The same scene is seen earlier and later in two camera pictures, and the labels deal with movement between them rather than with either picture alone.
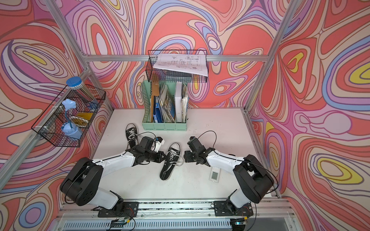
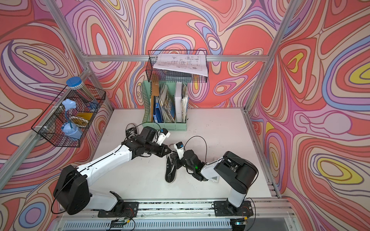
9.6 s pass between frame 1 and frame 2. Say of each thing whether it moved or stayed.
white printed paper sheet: stayed
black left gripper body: moved
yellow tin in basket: stayed
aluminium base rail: stayed
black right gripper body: moved
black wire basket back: stayed
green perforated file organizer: stayed
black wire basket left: stayed
